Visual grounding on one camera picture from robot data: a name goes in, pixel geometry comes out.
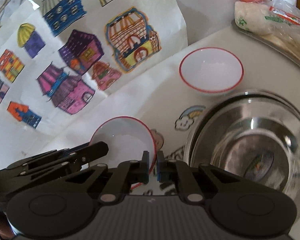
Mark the white bowl red rim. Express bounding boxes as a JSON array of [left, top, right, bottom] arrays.
[[89, 116, 157, 172], [178, 47, 244, 96]]

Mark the large steel bowl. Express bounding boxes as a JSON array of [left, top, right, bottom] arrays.
[[184, 89, 300, 216]]

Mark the white printed cartoon tablecloth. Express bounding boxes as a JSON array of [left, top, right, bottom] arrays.
[[34, 26, 300, 230]]

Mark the colourful houses drawing poster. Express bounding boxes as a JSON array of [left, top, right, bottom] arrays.
[[0, 0, 187, 169]]

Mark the steel rectangular tray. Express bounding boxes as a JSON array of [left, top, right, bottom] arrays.
[[231, 20, 300, 67]]

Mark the white packaged food block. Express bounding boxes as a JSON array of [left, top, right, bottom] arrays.
[[234, 1, 285, 35]]

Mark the plastic bag of flatbread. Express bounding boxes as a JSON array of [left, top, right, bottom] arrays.
[[263, 0, 300, 60]]

